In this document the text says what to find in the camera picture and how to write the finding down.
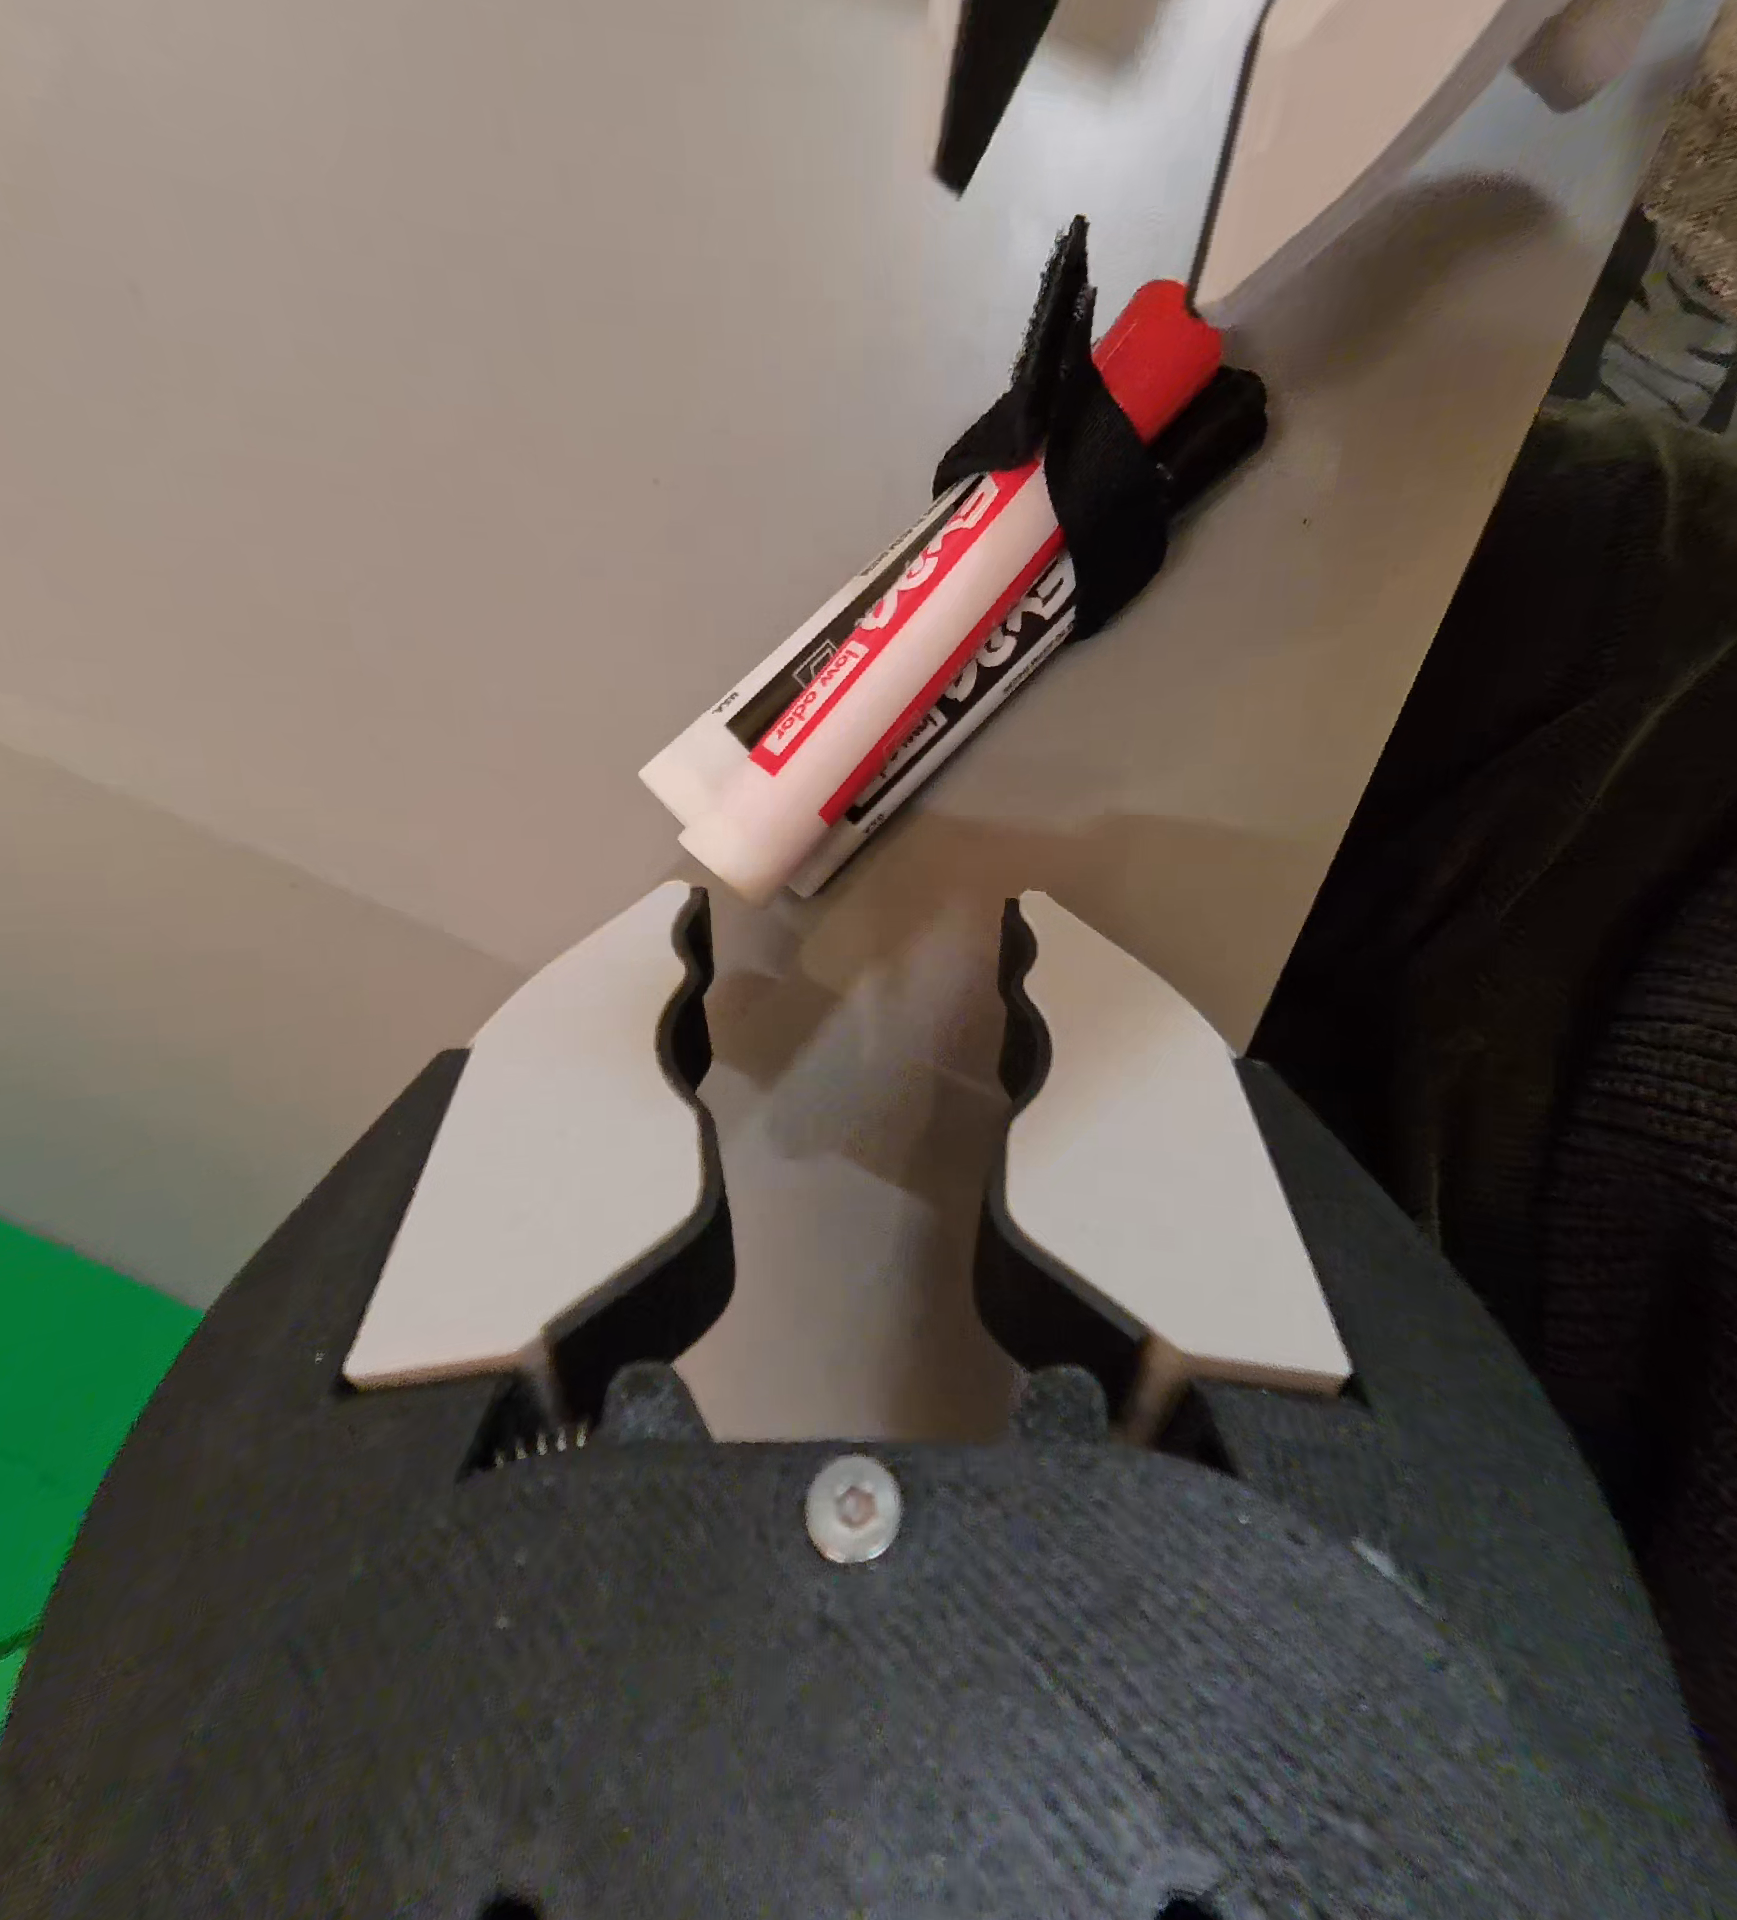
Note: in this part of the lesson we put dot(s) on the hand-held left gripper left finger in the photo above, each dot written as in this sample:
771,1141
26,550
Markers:
537,1169

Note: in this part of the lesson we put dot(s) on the black dry erase marker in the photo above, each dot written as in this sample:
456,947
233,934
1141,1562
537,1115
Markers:
1004,661
823,643

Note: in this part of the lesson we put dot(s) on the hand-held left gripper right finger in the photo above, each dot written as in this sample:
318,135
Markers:
1168,1201

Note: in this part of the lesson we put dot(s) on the black and white shoe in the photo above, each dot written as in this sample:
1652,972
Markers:
1678,360

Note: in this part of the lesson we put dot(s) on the red dry erase marker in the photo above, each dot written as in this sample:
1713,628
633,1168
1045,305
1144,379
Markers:
942,601

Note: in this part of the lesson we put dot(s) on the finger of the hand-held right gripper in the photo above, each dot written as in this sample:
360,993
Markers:
1137,105
1348,92

